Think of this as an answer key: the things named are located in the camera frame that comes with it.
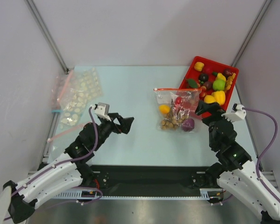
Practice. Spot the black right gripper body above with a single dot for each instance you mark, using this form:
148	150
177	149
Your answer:
211	115

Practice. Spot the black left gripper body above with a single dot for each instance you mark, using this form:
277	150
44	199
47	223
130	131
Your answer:
106	128

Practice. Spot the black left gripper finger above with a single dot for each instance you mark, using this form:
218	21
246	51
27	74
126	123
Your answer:
112	116
125	124

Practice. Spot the purple onion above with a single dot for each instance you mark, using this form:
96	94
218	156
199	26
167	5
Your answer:
188	125

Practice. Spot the red chili pepper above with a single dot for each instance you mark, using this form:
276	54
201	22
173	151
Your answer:
178	100

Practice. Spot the clear zip bag orange zipper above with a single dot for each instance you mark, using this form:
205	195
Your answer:
190	99

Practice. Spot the orange yellow mango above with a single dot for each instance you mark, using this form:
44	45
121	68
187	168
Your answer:
164	109

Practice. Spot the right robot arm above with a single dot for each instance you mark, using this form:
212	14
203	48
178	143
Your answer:
235	170

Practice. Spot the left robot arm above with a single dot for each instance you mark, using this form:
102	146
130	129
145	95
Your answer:
67	171

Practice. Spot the bag of white slices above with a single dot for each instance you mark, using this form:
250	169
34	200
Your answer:
80	88

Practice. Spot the pink zipper empty bag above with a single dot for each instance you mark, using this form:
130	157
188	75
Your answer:
59	134

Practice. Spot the yellow lemon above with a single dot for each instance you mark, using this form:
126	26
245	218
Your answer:
209	99

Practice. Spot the yellow bell pepper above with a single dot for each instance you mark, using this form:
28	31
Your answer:
219	96

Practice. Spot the red lychee cluster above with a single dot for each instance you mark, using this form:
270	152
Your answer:
193	84

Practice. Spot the green apple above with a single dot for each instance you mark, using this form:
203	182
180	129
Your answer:
218	85

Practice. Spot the red plastic tray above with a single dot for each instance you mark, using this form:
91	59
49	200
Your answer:
217	74

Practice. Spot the dark purple mangosteen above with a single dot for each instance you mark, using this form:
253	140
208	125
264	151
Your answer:
203	77

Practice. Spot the yellow ginger root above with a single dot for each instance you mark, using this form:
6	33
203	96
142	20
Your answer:
229	82

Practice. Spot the red apple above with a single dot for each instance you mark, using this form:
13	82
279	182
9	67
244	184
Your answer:
208	70

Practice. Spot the dark plum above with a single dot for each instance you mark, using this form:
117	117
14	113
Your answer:
227	73

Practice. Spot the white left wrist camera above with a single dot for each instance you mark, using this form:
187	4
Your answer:
102	110

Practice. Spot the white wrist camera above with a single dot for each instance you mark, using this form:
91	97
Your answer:
238	113
102	110

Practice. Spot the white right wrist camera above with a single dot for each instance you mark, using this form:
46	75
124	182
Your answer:
238	113

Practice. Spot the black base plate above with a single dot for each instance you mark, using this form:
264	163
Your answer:
149	181

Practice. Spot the left aluminium frame post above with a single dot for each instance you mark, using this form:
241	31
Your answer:
46	34

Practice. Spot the aluminium frame post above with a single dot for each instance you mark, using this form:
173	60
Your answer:
256	23
46	34

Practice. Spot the right aluminium frame post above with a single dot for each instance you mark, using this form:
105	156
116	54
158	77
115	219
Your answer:
256	23

